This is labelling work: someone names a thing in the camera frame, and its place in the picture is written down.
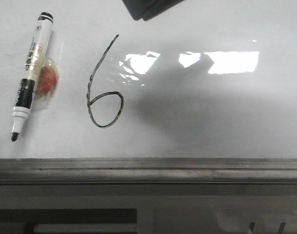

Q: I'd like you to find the grey aluminium whiteboard frame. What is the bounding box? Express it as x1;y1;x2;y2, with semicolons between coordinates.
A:
0;158;297;184

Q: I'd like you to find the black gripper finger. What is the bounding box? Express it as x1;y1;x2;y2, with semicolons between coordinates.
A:
122;0;151;20
142;0;183;21

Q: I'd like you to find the black white whiteboard marker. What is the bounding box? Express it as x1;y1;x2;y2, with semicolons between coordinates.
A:
11;12;54;142

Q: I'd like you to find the white whiteboard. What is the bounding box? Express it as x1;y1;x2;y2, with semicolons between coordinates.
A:
0;0;297;158

